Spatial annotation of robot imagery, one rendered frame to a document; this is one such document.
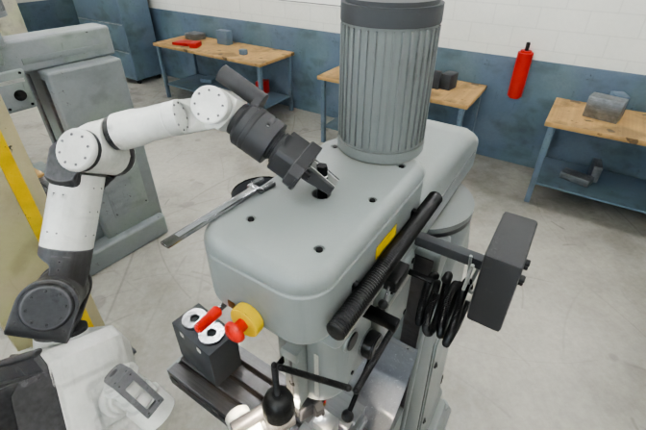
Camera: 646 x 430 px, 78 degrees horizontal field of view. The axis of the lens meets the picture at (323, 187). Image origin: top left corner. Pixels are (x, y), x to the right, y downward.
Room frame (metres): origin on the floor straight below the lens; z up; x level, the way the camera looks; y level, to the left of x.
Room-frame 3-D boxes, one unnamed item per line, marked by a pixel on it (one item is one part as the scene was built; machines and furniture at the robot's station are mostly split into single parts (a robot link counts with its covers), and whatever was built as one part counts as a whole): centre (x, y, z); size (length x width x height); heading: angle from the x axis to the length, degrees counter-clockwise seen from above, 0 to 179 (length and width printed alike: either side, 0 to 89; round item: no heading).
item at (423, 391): (1.15, -0.34, 0.78); 0.50 x 0.46 x 1.56; 147
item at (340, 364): (0.64, 0.00, 1.47); 0.21 x 0.19 x 0.32; 57
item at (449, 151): (1.06, -0.27, 1.66); 0.80 x 0.23 x 0.20; 147
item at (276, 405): (0.48, 0.10, 1.45); 0.07 x 0.07 x 0.06
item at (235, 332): (0.43, 0.14, 1.76); 0.04 x 0.03 x 0.04; 57
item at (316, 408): (0.59, 0.08, 1.24); 0.13 x 0.12 x 0.10; 34
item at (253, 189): (0.58, 0.18, 1.89); 0.24 x 0.04 x 0.01; 144
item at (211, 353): (0.93, 0.43, 1.03); 0.22 x 0.12 x 0.20; 51
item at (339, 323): (0.59, -0.14, 1.79); 0.45 x 0.04 x 0.04; 147
